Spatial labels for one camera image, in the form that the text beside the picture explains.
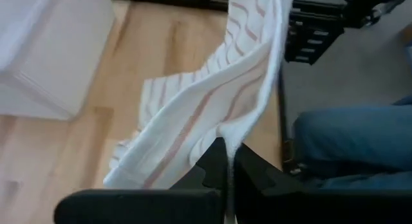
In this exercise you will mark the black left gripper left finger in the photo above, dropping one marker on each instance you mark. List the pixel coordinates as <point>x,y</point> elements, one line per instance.
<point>145,208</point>

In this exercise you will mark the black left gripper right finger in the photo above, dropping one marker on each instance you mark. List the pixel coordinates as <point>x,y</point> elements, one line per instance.
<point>289,208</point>

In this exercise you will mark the white striped towel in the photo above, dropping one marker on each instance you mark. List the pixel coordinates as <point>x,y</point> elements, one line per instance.
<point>209,105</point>

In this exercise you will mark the person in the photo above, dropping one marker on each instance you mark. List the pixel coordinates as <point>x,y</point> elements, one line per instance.
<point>354,137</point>

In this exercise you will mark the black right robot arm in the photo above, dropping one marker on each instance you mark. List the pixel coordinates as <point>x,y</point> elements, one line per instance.
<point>357,8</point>

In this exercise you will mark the white perforated plastic basket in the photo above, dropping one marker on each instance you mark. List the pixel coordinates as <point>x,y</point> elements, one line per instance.
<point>48,40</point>

